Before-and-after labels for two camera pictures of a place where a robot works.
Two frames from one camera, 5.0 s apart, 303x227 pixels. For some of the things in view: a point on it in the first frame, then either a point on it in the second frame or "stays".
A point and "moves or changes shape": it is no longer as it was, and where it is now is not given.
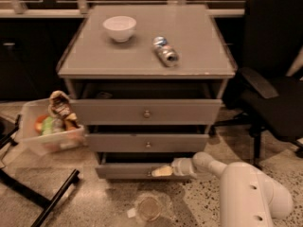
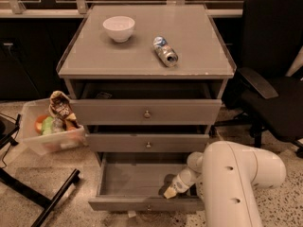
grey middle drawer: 148,143 stays
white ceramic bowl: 120,27 stays
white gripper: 180,167 → 177,184
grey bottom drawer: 136,165 moves or changes shape
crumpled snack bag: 60,108 stays
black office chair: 267,96 stays
